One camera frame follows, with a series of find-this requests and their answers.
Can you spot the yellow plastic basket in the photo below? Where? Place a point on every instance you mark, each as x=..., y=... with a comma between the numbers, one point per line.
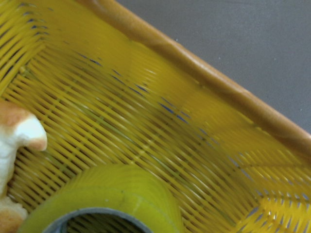
x=110, y=89

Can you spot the yellow tape roll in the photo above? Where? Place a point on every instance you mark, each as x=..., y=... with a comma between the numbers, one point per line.
x=125, y=191

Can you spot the toy croissant bread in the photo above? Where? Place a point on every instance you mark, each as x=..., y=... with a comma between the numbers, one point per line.
x=18, y=128

